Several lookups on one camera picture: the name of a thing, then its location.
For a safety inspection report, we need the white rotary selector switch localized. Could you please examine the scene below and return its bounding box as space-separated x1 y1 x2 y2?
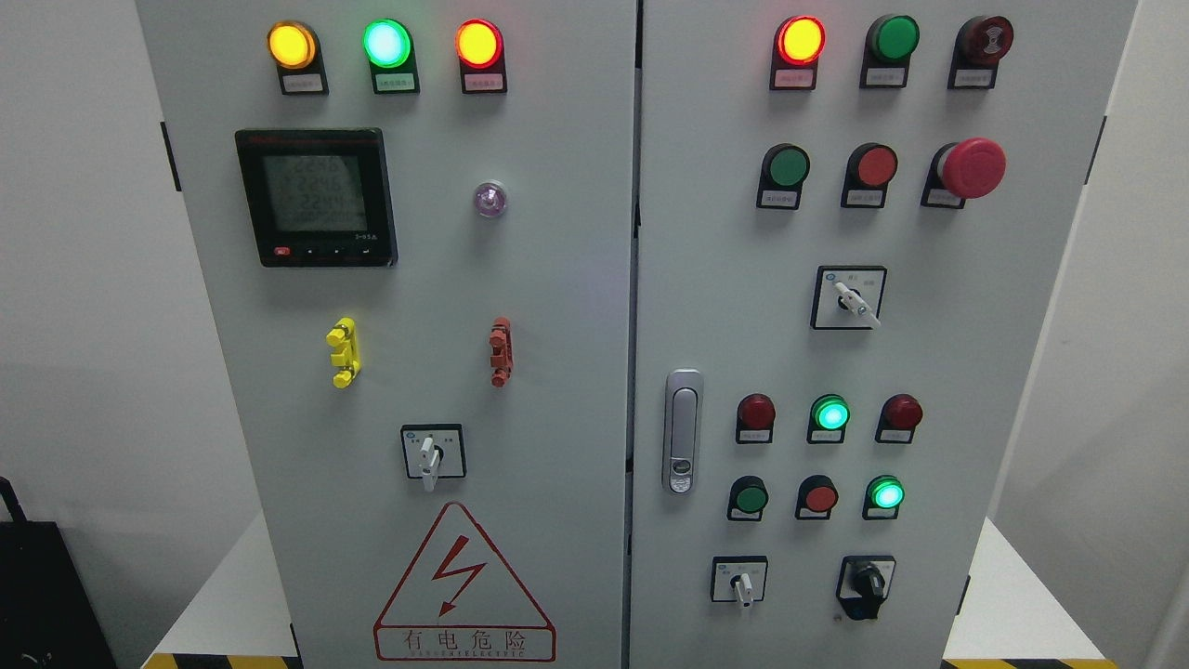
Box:
400 424 467 492

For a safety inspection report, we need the grey electrical cabinet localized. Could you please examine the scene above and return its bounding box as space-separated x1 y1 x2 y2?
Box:
136 1 1138 668

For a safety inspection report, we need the red terminal clip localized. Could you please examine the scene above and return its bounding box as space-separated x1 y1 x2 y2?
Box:
489 317 515 389

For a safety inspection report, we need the clear round lamp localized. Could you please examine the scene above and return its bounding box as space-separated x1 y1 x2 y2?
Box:
473 179 508 217

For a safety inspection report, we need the dark red indicator left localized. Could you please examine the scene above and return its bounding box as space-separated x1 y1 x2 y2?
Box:
735 393 776 444

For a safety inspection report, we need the dark red indicator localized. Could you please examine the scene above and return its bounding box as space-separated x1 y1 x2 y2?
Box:
735 393 776 444
875 393 924 444

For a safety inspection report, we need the green push button lower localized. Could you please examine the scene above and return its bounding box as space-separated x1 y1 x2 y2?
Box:
725 475 770 522

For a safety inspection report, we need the green push button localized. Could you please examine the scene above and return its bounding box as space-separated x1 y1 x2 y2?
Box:
725 475 770 522
755 143 811 209

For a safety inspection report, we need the green lit indicator middle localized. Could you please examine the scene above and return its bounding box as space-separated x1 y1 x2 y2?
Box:
806 393 850 444

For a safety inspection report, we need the yellow terminal clip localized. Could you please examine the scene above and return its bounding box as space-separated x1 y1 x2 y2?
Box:
323 317 361 389

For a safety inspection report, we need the green push button upper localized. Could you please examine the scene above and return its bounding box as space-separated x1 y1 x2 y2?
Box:
755 143 811 209

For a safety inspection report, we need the red push button lower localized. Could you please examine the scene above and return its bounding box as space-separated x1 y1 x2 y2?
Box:
794 474 839 520

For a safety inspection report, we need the red push button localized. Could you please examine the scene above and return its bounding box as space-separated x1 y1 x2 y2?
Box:
794 474 839 520
839 141 897 209

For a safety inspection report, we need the red electric hazard sticker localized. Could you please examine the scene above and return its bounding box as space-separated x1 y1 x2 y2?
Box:
372 501 556 663

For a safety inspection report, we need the black digital power meter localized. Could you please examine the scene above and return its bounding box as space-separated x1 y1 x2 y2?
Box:
234 127 400 269

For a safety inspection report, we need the orange-red indicator light left door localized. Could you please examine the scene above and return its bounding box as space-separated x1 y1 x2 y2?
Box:
455 18 508 94

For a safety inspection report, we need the dark red indicator right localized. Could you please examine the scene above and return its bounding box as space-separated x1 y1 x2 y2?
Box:
875 393 924 444

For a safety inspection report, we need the red push button upper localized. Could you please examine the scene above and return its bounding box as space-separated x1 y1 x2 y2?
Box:
839 141 897 209

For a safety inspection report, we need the green lit button lower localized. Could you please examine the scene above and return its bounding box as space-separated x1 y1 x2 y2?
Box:
862 474 905 520

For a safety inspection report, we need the green indicator light top left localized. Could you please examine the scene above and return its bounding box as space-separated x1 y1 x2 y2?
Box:
361 18 420 95

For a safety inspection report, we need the red lit indicator right door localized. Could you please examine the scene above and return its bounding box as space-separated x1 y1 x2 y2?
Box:
769 14 828 90

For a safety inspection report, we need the red emergency stop button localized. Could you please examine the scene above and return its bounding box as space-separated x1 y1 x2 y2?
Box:
919 138 1007 209

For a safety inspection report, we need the yellow indicator light top left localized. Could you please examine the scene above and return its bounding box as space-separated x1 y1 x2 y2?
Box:
268 20 331 95

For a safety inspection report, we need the green indicator unlit top right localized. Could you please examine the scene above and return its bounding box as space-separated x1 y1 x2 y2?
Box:
858 14 921 89

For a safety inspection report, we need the dark red buzzer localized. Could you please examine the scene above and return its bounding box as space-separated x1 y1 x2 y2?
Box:
946 14 1014 90

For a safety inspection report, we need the silver door handle lock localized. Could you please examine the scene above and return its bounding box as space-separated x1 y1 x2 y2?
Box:
662 370 704 494

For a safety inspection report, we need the white selector switch upper right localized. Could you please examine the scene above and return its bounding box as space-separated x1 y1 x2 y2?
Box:
810 266 888 332

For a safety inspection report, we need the white selector switch lower right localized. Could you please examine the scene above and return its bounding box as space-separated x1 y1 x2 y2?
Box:
711 555 768 610

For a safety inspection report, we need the black knob selector switch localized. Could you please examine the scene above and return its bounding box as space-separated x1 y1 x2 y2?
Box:
835 555 897 620

